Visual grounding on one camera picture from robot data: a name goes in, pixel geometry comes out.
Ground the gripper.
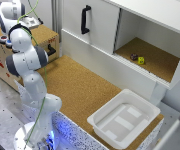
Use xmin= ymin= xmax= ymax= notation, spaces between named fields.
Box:
xmin=23 ymin=16 xmax=44 ymax=29

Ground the blue button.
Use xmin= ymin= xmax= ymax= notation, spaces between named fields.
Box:
xmin=5 ymin=39 xmax=14 ymax=48

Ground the red button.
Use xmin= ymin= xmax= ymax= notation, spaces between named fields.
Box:
xmin=0 ymin=35 xmax=8 ymax=44

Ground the white sliding door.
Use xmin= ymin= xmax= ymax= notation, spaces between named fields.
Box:
xmin=62 ymin=0 xmax=121 ymax=56

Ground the purple block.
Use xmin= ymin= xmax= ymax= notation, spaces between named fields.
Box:
xmin=130 ymin=53 xmax=139 ymax=62

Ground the white cabinet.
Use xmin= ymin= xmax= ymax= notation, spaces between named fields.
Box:
xmin=60 ymin=0 xmax=180 ymax=108

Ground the yellow block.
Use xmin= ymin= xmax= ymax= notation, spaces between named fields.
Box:
xmin=137 ymin=56 xmax=146 ymax=66

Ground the white plastic box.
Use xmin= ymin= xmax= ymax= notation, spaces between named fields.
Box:
xmin=86 ymin=88 xmax=162 ymax=150

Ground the black door handle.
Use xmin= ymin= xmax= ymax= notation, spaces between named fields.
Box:
xmin=80 ymin=4 xmax=93 ymax=36

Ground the green cable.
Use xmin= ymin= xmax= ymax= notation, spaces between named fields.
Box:
xmin=16 ymin=0 xmax=50 ymax=150

